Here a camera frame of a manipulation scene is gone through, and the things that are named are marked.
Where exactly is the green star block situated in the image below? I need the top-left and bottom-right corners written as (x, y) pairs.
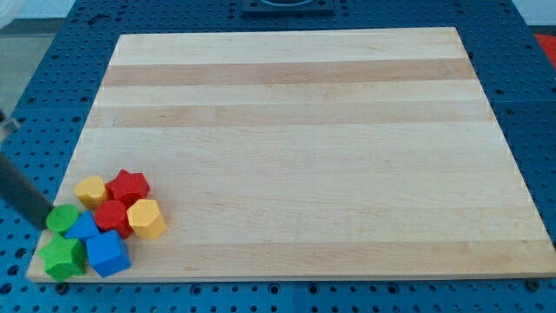
top-left (38, 234), bottom-right (87, 283)

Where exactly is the yellow hexagon block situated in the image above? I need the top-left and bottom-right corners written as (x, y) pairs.
top-left (127, 199), bottom-right (167, 239)

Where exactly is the blue triangle block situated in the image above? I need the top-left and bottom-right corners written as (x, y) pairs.
top-left (64, 210), bottom-right (101, 243)

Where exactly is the red star block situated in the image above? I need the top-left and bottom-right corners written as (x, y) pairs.
top-left (106, 170), bottom-right (150, 208)

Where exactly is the green cylinder block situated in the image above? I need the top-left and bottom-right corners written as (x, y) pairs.
top-left (46, 204), bottom-right (81, 236)

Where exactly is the blue cube block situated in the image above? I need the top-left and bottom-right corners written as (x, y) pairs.
top-left (86, 230), bottom-right (131, 277)

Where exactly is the light wooden board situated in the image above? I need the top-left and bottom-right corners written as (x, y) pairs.
top-left (25, 26), bottom-right (556, 284)

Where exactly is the red cylinder block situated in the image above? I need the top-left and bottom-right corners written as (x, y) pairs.
top-left (93, 200), bottom-right (133, 239)

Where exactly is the yellow heart block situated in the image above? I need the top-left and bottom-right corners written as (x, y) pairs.
top-left (74, 176), bottom-right (110, 210)

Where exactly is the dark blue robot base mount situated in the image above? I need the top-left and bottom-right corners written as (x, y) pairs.
top-left (239, 0), bottom-right (334, 16)

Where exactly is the red object at right edge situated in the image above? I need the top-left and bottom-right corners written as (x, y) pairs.
top-left (534, 34), bottom-right (556, 67)

